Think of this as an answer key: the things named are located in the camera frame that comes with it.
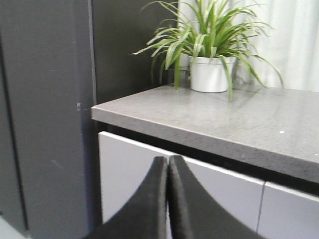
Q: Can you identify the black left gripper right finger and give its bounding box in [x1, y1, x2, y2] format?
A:
[168, 155, 262, 239]

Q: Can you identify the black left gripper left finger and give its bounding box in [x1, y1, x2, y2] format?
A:
[86, 156, 167, 239]

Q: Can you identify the white base cabinet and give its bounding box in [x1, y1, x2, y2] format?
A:
[98, 131, 319, 239]

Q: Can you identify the white plant pot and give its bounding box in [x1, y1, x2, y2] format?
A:
[187, 56, 236, 93]

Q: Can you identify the green potted plant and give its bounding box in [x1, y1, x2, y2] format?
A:
[136, 0, 283, 100]

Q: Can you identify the dark grey tall cabinet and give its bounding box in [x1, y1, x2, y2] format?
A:
[0, 0, 172, 239]

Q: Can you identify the white pleated curtain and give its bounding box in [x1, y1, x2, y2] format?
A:
[178, 0, 319, 91]

